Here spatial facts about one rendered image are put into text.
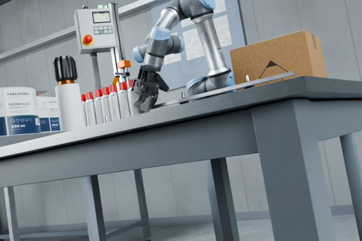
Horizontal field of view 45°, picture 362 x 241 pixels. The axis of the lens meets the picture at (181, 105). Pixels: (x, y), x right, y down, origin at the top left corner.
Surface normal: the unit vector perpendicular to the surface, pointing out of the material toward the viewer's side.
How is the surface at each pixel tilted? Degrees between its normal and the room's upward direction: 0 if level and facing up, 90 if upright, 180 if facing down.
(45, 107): 90
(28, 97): 90
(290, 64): 90
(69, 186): 90
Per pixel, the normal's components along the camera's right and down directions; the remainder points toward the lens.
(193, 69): -0.51, 0.00
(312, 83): 0.79, -0.18
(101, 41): 0.30, -0.14
